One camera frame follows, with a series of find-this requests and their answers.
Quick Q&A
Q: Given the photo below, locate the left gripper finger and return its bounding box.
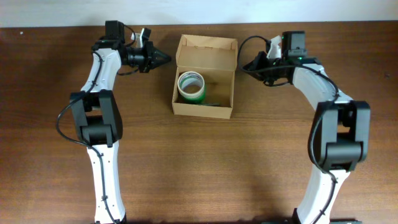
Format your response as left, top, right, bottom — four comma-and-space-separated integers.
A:
152, 58, 172, 70
154, 47, 171, 59

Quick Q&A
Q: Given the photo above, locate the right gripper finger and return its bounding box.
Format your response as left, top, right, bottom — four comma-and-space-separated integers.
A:
243, 51, 267, 70
242, 68, 264, 82

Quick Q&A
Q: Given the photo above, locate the cream masking tape roll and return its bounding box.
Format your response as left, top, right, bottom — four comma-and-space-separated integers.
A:
177, 71, 205, 99

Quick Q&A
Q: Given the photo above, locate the brown cardboard box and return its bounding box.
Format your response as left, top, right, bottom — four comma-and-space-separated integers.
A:
172, 34, 238, 119

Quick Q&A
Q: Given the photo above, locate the green tape roll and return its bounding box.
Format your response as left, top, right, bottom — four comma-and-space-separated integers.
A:
178, 85, 206, 104

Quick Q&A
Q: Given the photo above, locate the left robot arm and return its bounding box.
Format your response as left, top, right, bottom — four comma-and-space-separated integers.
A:
70, 21, 171, 223

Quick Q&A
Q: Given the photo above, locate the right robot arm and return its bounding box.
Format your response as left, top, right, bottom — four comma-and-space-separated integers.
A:
238, 30, 371, 224

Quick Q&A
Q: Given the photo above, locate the right black camera cable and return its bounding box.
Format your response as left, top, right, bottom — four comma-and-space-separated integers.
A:
236, 35, 340, 224

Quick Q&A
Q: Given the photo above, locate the black camera cable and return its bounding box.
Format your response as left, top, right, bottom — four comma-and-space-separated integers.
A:
55, 23, 141, 224
236, 35, 340, 224

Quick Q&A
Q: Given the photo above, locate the left black camera cable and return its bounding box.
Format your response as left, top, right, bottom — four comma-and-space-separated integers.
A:
55, 23, 141, 224

